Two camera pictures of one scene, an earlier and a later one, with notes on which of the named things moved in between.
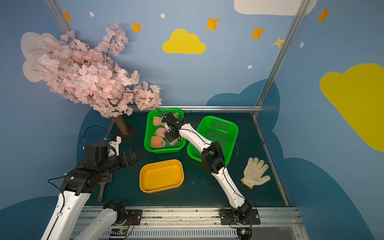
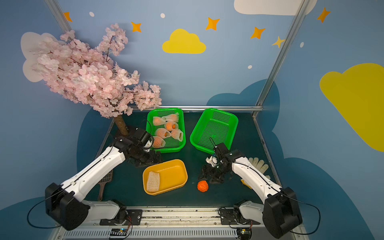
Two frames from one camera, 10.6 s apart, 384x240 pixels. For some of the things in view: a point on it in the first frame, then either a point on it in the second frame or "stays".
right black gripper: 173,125 → 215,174
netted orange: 156,142 stays
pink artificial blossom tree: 91,76 stays
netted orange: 157,121 stays
